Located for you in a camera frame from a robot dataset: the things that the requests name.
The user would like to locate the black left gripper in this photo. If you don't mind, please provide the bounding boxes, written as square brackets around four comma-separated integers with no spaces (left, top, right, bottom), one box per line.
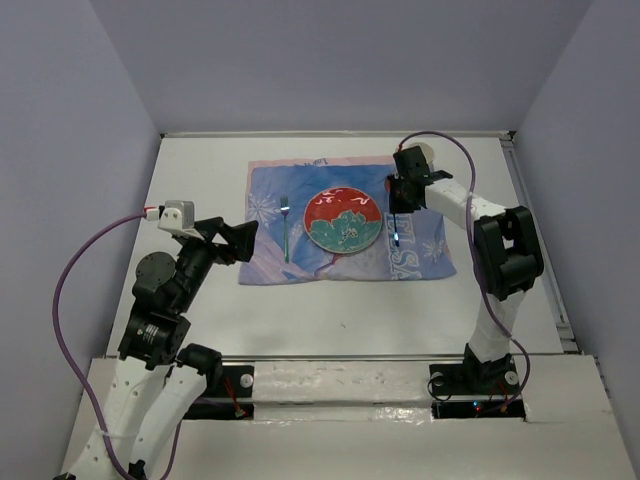
[175,215,259,310]

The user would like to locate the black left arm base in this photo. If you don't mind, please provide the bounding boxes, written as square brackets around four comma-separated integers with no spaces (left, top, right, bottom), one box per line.
[184,364,255,421]

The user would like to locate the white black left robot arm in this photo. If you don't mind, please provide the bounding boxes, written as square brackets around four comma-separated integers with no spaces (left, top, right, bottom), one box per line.
[52,217,259,479]

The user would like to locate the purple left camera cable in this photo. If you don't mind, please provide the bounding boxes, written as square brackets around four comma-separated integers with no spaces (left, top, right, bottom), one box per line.
[50,212,176,480]

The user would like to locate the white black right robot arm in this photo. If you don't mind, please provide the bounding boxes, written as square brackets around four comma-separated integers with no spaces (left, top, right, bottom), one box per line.
[386,147,544,402]

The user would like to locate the iridescent rainbow metal spoon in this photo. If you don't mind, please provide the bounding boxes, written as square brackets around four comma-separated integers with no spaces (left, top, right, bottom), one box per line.
[392,213,400,248]

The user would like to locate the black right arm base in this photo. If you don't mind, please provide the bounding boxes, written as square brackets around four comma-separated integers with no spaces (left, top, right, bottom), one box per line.
[427,363,526,420]

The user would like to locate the blue Elsa cloth placemat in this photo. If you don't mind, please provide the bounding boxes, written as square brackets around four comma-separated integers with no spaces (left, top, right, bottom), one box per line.
[239,156,456,286]

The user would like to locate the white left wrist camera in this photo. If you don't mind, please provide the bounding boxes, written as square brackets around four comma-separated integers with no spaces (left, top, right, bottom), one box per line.
[144,200,200,238]

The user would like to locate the red teal floral plate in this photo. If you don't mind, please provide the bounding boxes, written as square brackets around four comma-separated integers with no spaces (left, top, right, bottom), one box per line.
[303,187,382,255]

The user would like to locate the yellow-green ceramic mug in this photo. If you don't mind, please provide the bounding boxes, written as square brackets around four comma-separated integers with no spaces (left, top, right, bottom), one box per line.
[418,143,435,164]

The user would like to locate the iridescent rainbow metal fork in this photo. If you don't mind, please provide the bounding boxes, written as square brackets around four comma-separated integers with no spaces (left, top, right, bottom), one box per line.
[280,195,290,263]

